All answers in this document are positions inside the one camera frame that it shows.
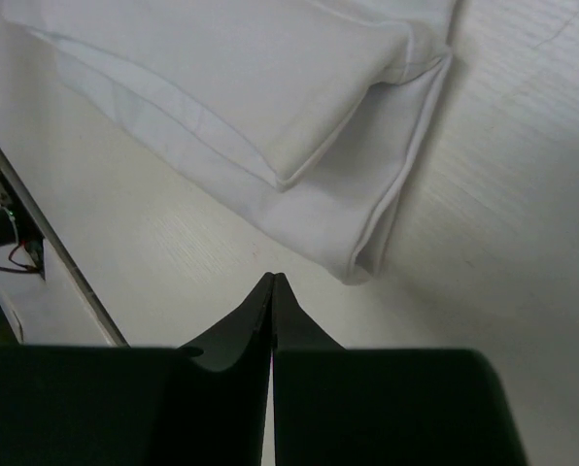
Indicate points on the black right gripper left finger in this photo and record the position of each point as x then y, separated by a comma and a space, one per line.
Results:
202, 403

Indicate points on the white fabric skirt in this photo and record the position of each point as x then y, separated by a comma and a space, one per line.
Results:
304, 118

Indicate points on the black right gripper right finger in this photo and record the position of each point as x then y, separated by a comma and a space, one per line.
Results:
338, 406

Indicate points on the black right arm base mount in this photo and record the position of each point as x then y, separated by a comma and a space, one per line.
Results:
19, 230

